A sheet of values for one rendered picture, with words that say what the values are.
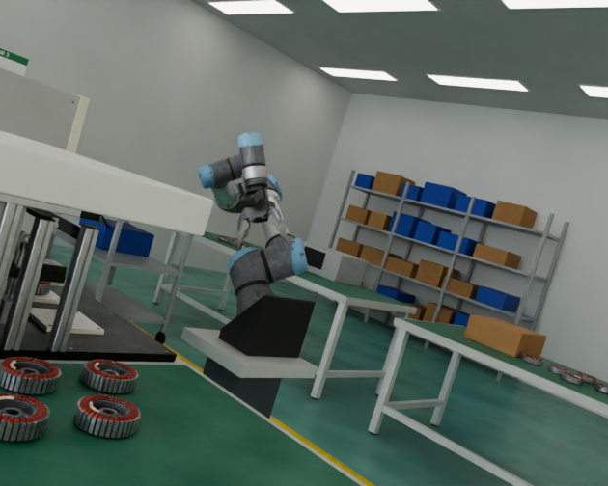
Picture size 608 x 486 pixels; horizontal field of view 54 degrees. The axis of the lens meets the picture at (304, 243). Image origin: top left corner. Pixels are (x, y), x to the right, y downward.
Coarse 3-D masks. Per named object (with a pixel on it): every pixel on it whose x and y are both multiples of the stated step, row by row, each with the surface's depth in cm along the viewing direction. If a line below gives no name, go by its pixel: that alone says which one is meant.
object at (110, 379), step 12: (96, 360) 128; (108, 360) 130; (84, 372) 122; (96, 372) 121; (108, 372) 126; (120, 372) 128; (132, 372) 126; (96, 384) 120; (108, 384) 121; (120, 384) 121; (132, 384) 124
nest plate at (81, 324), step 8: (32, 312) 148; (40, 312) 150; (48, 312) 152; (80, 312) 161; (40, 320) 144; (48, 320) 146; (80, 320) 154; (88, 320) 156; (48, 328) 141; (72, 328) 146; (80, 328) 148; (88, 328) 150; (96, 328) 152
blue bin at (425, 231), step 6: (420, 222) 793; (420, 228) 791; (426, 228) 786; (432, 228) 779; (438, 228) 781; (420, 234) 790; (426, 234) 784; (432, 234) 778; (438, 234) 785; (420, 240) 788; (426, 240) 783; (432, 240) 778
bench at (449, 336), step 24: (408, 336) 374; (432, 336) 354; (456, 336) 372; (456, 360) 429; (480, 360) 333; (504, 360) 331; (384, 384) 375; (552, 384) 305; (384, 408) 373; (408, 408) 398; (600, 408) 289; (432, 432) 349; (480, 456) 331
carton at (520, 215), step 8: (496, 208) 727; (504, 208) 720; (512, 208) 713; (520, 208) 707; (528, 208) 711; (496, 216) 725; (504, 216) 719; (512, 216) 712; (520, 216) 706; (528, 216) 717; (536, 216) 734; (520, 224) 707; (528, 224) 723
